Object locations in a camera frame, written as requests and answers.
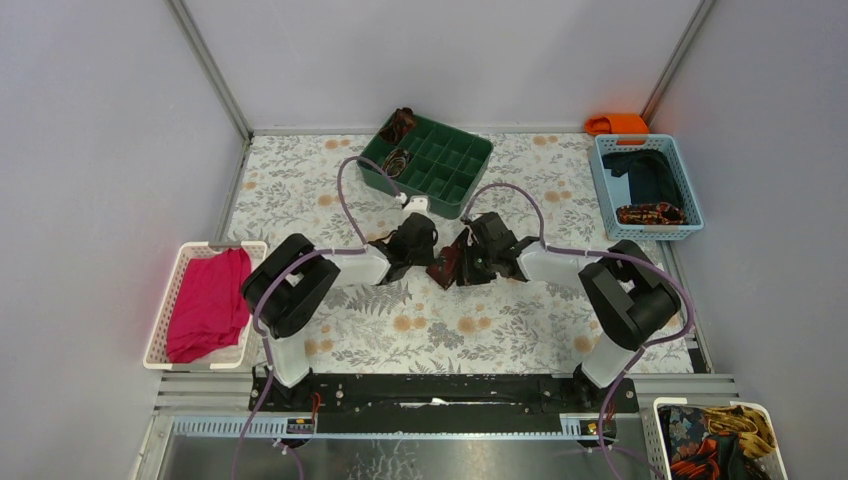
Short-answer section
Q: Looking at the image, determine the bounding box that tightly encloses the dark red patterned tie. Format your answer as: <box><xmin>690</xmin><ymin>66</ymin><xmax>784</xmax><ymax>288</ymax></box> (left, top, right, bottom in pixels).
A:
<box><xmin>426</xmin><ymin>227</ymin><xmax>472</xmax><ymax>291</ymax></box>

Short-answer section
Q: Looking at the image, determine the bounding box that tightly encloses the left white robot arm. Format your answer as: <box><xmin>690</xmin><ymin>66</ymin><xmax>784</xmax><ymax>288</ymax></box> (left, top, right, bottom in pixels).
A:
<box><xmin>241</xmin><ymin>213</ymin><xmax>438</xmax><ymax>411</ymax></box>

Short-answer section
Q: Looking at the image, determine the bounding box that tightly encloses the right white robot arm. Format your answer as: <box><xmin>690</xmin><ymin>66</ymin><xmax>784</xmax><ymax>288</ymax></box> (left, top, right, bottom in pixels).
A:
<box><xmin>437</xmin><ymin>212</ymin><xmax>682</xmax><ymax>412</ymax></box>

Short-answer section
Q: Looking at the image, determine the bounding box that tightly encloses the floral tablecloth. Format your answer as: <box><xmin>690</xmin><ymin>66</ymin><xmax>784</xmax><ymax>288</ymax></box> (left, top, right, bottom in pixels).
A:
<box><xmin>225</xmin><ymin>132</ymin><xmax>694</xmax><ymax>376</ymax></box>

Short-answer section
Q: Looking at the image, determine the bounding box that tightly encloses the striped rolled tie in tray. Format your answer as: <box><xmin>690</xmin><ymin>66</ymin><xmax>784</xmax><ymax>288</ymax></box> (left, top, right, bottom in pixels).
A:
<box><xmin>382</xmin><ymin>148</ymin><xmax>414</xmax><ymax>179</ymax></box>

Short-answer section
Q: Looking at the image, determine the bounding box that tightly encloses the green compartment organizer tray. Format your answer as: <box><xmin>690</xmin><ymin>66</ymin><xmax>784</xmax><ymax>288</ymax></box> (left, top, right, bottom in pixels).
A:
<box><xmin>357</xmin><ymin>114</ymin><xmax>493</xmax><ymax>219</ymax></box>

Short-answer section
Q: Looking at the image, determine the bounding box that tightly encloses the brown rolled tie back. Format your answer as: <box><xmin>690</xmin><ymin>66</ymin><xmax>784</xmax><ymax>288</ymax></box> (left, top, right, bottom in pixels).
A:
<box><xmin>378</xmin><ymin>107</ymin><xmax>418</xmax><ymax>145</ymax></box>

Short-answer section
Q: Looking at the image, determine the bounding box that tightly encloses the light blue plastic basket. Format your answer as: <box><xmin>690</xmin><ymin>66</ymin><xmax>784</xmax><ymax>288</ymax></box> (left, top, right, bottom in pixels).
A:
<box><xmin>589</xmin><ymin>134</ymin><xmax>705</xmax><ymax>241</ymax></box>

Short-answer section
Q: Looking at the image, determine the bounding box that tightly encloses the colourful patterned tie in basket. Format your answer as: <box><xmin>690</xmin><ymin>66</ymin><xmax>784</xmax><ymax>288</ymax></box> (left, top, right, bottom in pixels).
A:
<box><xmin>616</xmin><ymin>202</ymin><xmax>687</xmax><ymax>225</ymax></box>

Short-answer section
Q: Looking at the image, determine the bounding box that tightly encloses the dark navy cloth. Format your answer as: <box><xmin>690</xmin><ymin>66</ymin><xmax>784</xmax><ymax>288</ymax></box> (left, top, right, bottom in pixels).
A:
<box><xmin>602</xmin><ymin>149</ymin><xmax>683</xmax><ymax>208</ymax></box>

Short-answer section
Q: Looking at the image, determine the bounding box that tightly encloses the orange cloth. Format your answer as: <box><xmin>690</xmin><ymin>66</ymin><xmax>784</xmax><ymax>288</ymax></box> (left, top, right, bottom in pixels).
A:
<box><xmin>584</xmin><ymin>113</ymin><xmax>650</xmax><ymax>145</ymax></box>

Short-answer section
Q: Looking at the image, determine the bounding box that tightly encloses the white basket left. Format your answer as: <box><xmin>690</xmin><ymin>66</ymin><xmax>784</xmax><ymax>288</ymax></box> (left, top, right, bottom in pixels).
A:
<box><xmin>143</xmin><ymin>240</ymin><xmax>269</xmax><ymax>372</ymax></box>

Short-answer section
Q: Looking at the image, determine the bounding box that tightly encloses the white basket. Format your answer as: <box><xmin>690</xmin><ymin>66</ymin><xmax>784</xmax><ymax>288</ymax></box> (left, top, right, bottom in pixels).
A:
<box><xmin>641</xmin><ymin>397</ymin><xmax>787</xmax><ymax>479</ymax></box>
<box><xmin>143</xmin><ymin>240</ymin><xmax>269</xmax><ymax>372</ymax></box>

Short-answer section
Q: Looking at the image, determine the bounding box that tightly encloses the orange black floral tie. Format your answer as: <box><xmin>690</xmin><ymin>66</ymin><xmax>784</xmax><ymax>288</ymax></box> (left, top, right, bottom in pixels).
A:
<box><xmin>658</xmin><ymin>405</ymin><xmax>751</xmax><ymax>479</ymax></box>

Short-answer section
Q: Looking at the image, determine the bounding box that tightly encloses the gold yellow tie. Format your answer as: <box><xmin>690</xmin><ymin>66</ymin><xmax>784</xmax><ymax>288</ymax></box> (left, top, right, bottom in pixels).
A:
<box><xmin>704</xmin><ymin>405</ymin><xmax>778</xmax><ymax>459</ymax></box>

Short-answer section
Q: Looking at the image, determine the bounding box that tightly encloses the white basket bottom right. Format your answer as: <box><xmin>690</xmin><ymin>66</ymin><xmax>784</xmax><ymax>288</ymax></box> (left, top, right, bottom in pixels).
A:
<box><xmin>641</xmin><ymin>397</ymin><xmax>787</xmax><ymax>479</ymax></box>

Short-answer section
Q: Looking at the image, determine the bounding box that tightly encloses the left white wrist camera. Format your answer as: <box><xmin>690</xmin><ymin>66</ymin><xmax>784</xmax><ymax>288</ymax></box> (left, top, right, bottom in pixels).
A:
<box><xmin>398</xmin><ymin>193</ymin><xmax>430</xmax><ymax>217</ymax></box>

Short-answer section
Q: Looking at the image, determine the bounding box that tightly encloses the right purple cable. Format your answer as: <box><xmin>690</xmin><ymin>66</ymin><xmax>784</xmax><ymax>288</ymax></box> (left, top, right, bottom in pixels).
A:
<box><xmin>459</xmin><ymin>182</ymin><xmax>697</xmax><ymax>480</ymax></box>

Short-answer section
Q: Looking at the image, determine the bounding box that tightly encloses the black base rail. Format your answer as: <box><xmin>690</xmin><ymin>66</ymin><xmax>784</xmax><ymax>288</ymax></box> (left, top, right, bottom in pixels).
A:
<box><xmin>248</xmin><ymin>371</ymin><xmax>639</xmax><ymax>435</ymax></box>

